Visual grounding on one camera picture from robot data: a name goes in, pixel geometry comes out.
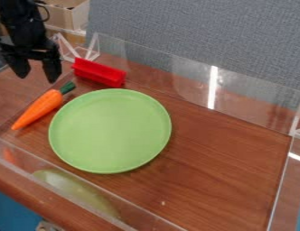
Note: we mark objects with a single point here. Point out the cardboard box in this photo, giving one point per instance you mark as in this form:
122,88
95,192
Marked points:
66,14

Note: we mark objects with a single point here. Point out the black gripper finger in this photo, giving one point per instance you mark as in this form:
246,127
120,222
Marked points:
52,69
18,64

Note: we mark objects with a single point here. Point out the green round plate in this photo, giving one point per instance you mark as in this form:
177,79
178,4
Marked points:
110,131

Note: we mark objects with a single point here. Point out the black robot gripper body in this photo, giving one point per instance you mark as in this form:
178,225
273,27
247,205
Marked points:
24,24

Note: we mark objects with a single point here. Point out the clear acrylic tray enclosure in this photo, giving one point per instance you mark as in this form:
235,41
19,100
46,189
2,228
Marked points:
227,175

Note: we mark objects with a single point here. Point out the orange toy carrot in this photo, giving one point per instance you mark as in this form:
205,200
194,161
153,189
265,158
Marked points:
43,105

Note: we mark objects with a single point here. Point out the red plastic block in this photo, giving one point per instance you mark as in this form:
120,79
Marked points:
98,72

